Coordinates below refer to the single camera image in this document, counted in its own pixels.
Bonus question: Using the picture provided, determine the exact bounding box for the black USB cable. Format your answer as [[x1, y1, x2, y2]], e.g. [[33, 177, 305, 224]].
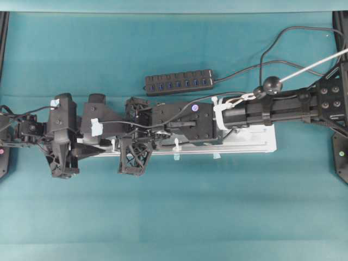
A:
[[212, 26, 347, 88]]

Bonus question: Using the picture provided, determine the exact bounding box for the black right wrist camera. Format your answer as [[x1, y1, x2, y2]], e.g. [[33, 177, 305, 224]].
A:
[[80, 102, 115, 145]]

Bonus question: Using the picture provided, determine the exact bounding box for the black ball knob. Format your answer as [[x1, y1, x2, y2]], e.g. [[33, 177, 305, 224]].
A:
[[262, 76, 283, 95]]

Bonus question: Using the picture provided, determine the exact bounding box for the black frame post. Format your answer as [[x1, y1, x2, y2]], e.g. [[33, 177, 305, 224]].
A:
[[332, 10, 348, 66], [0, 11, 10, 60]]

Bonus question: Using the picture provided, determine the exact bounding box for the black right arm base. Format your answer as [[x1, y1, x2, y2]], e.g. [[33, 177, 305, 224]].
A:
[[331, 128, 347, 184]]

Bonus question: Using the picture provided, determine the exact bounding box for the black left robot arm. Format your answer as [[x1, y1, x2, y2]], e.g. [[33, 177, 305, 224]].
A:
[[1, 98, 105, 179]]

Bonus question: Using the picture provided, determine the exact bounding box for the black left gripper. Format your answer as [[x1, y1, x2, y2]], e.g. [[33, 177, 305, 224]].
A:
[[46, 103, 105, 179]]

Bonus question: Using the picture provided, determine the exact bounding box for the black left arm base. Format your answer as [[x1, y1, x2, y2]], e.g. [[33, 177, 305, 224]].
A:
[[0, 147, 10, 178]]

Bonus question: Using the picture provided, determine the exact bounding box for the black right frame post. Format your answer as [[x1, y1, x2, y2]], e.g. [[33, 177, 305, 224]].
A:
[[332, 10, 348, 66]]

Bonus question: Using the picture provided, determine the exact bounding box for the black left frame post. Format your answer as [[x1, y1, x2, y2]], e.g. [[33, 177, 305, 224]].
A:
[[0, 11, 10, 60]]

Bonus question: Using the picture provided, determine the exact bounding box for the white braided cord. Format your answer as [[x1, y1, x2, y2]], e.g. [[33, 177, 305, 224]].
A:
[[231, 48, 348, 105]]

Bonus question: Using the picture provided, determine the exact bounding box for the aluminium extrusion rail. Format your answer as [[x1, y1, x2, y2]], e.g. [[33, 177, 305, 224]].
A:
[[91, 125, 277, 160]]

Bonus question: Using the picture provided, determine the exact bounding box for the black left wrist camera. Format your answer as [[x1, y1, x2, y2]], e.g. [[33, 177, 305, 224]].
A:
[[49, 92, 77, 114]]

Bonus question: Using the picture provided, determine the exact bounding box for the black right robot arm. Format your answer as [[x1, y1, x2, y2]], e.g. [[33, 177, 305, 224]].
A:
[[84, 61, 347, 179]]

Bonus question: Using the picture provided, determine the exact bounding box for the black multiport USB hub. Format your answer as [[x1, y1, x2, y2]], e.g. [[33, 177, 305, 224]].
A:
[[144, 69, 214, 96]]

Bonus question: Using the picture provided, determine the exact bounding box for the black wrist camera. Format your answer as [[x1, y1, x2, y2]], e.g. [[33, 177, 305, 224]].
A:
[[80, 102, 115, 145], [49, 92, 77, 114]]

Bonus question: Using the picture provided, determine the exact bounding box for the white zip tie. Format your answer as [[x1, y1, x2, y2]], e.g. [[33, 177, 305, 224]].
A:
[[211, 96, 232, 131]]

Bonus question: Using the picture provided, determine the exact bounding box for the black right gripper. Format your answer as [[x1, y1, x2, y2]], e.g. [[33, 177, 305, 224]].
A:
[[89, 94, 153, 177]]

